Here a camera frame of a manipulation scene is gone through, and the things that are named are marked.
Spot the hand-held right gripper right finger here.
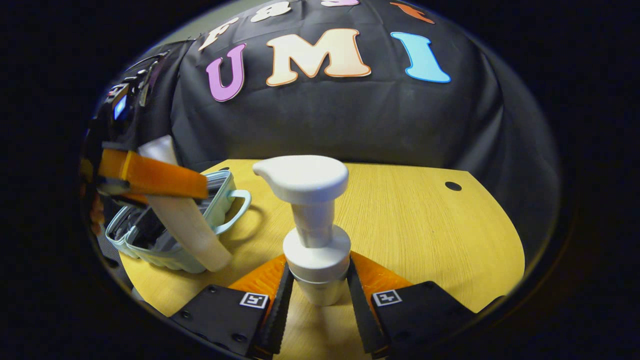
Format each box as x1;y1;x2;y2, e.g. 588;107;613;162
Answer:
347;251;478;359

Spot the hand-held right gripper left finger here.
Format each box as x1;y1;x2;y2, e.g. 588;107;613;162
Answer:
170;254;296;359

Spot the white squeeze tube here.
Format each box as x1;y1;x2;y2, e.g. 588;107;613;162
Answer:
137;135;234;273

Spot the white pump bottle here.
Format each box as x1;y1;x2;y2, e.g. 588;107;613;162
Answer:
252;155;351;307

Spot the black backdrop cloth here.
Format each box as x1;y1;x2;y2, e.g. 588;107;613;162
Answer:
82;0;561;261

